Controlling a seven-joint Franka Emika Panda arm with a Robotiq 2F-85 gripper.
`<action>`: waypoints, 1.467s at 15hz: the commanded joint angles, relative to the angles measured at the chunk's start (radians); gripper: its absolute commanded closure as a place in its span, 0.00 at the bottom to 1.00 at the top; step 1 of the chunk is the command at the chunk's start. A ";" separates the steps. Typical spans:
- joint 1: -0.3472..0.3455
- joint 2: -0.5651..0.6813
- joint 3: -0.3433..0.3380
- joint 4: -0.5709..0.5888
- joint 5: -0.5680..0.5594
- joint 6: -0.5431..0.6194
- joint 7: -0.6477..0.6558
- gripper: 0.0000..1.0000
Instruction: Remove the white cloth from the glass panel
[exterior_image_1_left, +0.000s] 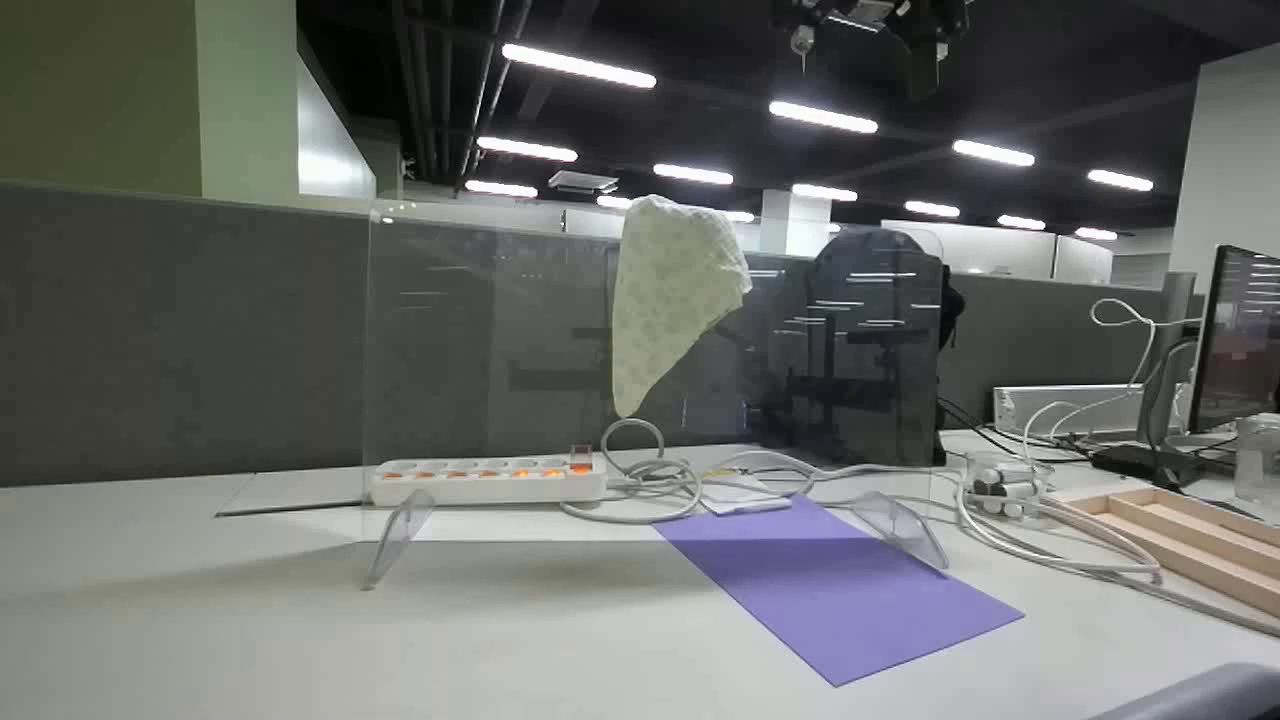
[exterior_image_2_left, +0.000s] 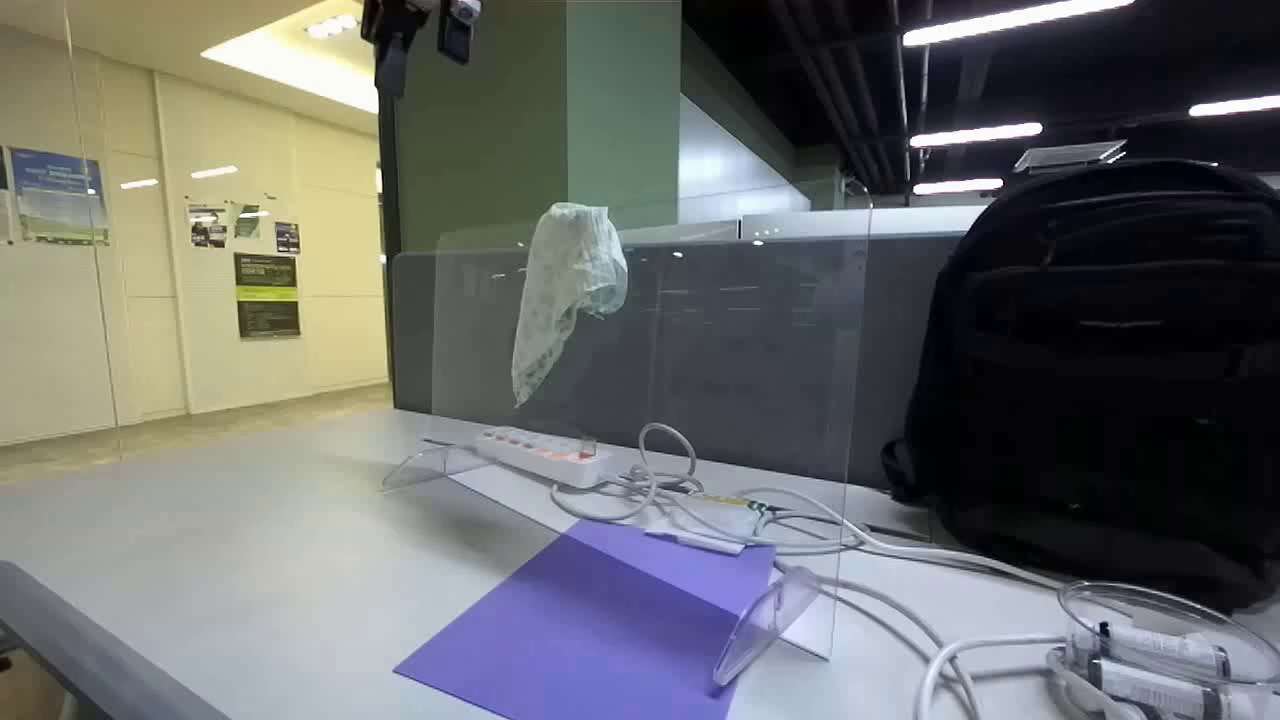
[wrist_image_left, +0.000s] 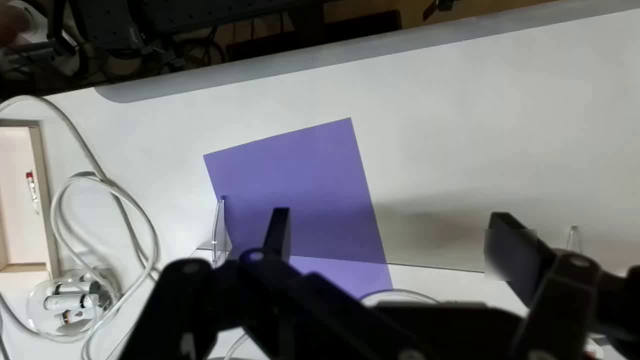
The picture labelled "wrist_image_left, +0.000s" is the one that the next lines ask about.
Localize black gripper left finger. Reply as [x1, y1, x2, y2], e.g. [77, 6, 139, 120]
[261, 208, 290, 260]

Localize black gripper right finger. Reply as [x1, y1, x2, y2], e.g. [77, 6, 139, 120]
[483, 212, 555, 306]

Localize purple paper sheet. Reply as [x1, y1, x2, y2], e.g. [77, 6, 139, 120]
[203, 117, 391, 297]

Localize clear round cable holder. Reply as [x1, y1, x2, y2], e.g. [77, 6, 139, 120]
[26, 271, 113, 340]

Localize white cable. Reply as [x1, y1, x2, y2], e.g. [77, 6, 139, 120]
[0, 93, 161, 360]

